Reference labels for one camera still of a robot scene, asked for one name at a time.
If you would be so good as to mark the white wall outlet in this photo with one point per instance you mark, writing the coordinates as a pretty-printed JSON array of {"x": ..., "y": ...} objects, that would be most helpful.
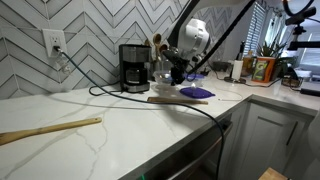
[{"x": 53, "y": 40}]

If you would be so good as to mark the black charger box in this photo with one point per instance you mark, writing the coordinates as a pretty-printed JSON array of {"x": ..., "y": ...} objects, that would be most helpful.
[{"x": 221, "y": 66}]

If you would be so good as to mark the wooden spatula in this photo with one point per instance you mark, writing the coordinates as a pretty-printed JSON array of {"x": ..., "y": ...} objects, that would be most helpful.
[{"x": 176, "y": 100}]

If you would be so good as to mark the wooden stool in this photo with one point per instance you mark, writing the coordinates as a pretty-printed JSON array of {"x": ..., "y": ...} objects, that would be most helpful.
[{"x": 271, "y": 175}]

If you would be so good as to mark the long wooden spoon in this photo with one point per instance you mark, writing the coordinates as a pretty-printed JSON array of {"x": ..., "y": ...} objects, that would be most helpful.
[{"x": 50, "y": 130}]

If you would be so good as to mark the black tripod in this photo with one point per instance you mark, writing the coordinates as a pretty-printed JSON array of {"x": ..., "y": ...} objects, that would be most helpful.
[{"x": 303, "y": 45}]

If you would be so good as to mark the round wooden spoon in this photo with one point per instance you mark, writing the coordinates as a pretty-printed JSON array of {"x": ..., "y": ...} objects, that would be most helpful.
[{"x": 157, "y": 41}]

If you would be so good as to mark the white window blinds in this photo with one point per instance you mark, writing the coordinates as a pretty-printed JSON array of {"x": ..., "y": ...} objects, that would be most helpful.
[{"x": 255, "y": 26}]

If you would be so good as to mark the black towel holder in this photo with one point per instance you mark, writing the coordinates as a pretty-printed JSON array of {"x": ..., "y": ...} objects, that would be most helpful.
[{"x": 235, "y": 80}]

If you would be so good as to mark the black steel coffee maker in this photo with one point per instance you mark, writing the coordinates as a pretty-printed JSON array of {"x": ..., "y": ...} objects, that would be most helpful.
[{"x": 133, "y": 66}]

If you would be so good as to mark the green house plant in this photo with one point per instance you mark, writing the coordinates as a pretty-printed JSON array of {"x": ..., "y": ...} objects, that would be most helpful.
[{"x": 270, "y": 48}]

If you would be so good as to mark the grey cabinet door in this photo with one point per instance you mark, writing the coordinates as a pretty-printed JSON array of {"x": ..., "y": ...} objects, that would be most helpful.
[{"x": 266, "y": 140}]

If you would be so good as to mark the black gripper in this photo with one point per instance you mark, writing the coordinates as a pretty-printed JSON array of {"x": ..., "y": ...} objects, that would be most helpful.
[{"x": 177, "y": 68}]

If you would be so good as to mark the white plug adapter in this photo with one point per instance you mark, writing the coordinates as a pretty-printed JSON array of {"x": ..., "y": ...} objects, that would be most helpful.
[{"x": 63, "y": 65}]

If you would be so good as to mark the clear container with blue lid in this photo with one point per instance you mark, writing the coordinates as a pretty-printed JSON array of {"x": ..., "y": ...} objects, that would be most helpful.
[{"x": 196, "y": 79}]

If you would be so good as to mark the black flat device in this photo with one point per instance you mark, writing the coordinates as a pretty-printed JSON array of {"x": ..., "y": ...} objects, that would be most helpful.
[{"x": 310, "y": 92}]

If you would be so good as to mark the clear plastic bowl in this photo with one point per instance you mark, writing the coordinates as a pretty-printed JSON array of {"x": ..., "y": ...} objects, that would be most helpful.
[{"x": 160, "y": 78}]

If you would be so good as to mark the purple plastic lid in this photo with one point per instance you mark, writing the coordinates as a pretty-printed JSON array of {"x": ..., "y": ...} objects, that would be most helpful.
[{"x": 196, "y": 93}]

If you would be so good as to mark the orange drink mix tub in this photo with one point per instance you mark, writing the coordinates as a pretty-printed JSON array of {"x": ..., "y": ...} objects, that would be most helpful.
[{"x": 263, "y": 68}]

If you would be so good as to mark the flat wooden spoon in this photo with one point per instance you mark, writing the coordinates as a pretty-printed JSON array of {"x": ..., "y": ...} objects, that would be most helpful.
[{"x": 163, "y": 49}]

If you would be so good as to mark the black camera on tripod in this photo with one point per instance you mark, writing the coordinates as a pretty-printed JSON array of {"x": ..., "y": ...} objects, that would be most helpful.
[{"x": 300, "y": 15}]

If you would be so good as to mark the amber bottle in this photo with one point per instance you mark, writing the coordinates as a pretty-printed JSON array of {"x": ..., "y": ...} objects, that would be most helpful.
[{"x": 247, "y": 65}]

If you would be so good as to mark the steel dishwasher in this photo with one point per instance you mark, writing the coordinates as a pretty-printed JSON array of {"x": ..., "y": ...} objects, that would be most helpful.
[{"x": 186, "y": 156}]

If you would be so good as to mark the white paper towel roll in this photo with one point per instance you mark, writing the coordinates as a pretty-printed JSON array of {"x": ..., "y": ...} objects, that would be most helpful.
[{"x": 237, "y": 70}]

